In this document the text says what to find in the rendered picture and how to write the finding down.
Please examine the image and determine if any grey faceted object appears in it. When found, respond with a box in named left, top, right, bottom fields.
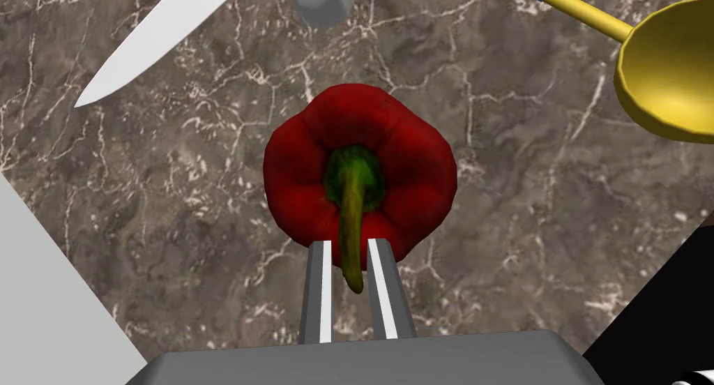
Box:
left=287, top=0, right=358, bottom=29

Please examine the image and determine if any yellow ladle with blue handle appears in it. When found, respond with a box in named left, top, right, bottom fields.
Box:
left=504, top=0, right=714, bottom=146

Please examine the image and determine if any white knife blade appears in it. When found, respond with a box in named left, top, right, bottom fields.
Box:
left=73, top=0, right=247, bottom=110

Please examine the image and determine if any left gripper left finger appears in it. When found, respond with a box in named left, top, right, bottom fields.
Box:
left=298, top=239, right=334, bottom=345

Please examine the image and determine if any red bell pepper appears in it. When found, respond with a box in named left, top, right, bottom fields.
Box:
left=263, top=83, right=459, bottom=295

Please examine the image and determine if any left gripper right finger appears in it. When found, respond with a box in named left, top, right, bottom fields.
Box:
left=366, top=237, right=418, bottom=341

